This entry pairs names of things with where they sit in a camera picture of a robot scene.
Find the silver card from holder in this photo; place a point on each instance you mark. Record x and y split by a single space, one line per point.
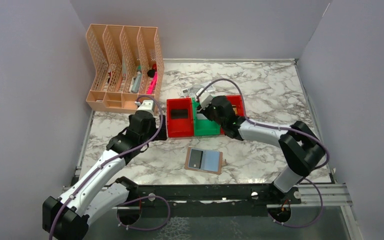
200 116

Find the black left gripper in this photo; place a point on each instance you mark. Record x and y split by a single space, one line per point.
142 121

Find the peach plastic file organizer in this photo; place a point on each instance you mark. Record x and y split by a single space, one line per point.
116 52

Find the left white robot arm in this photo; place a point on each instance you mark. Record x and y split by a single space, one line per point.
69 216

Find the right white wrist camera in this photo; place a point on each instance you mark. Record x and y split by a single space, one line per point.
204 99

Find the gold card with stripe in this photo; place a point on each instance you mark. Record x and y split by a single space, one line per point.
234 107

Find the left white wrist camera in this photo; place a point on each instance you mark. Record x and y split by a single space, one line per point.
146 105

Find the right red plastic bin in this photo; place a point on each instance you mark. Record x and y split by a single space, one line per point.
237 100

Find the tan leather card holder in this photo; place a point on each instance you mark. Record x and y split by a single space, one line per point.
212 161

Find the red plastic bin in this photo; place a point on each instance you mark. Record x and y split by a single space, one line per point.
179 128
237 100

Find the green plastic bin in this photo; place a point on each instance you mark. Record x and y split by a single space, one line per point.
203 127

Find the grey green marker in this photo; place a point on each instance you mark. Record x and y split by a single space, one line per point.
136 81

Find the left red plastic bin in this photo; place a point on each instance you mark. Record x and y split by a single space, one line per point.
179 128

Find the clear protractor ruler packet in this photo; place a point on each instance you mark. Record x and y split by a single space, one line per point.
192 90

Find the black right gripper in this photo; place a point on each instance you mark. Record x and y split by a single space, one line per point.
210 112

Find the pink highlighter pen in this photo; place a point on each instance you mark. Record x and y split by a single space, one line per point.
152 85

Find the black card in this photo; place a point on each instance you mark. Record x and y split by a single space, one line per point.
179 114
195 159

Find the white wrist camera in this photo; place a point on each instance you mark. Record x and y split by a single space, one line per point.
204 99
146 105

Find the black binder clip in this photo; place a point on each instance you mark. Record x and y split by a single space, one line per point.
151 73

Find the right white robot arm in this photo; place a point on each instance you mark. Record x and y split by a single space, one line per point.
302 150

